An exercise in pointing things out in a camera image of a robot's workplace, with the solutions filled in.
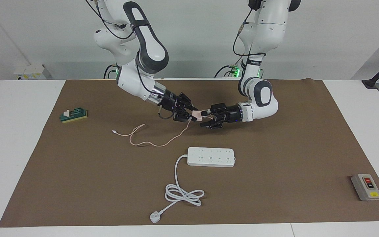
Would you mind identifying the brown table mat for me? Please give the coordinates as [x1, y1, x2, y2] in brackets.
[0, 78, 379, 228]

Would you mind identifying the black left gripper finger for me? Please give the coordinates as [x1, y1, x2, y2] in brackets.
[203, 111, 223, 120]
[200, 119, 225, 130]

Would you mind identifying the white power strip cord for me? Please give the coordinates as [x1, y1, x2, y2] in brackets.
[150, 155, 205, 224]

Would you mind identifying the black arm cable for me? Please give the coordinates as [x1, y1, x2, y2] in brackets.
[232, 8, 267, 66]
[85, 0, 177, 120]

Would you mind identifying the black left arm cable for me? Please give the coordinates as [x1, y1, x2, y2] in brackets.
[232, 8, 267, 66]

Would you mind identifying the black base cable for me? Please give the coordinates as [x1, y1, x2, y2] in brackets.
[103, 64, 119, 79]
[214, 49, 244, 78]

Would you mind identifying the white box with yellow labels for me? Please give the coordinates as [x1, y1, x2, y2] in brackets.
[14, 64, 47, 80]

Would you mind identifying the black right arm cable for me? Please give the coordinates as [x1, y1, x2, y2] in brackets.
[85, 0, 177, 120]

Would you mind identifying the white power strip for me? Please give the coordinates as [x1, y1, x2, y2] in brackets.
[187, 147, 236, 168]

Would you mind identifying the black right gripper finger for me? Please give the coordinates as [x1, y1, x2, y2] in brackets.
[173, 110, 197, 123]
[177, 92, 199, 111]

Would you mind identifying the grey on-off switch box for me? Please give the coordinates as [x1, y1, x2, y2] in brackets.
[351, 173, 379, 201]

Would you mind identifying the green block with white clip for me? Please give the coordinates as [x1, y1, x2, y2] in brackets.
[60, 108, 88, 124]

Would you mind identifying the pink charging cable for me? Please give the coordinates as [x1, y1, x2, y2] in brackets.
[112, 118, 193, 147]

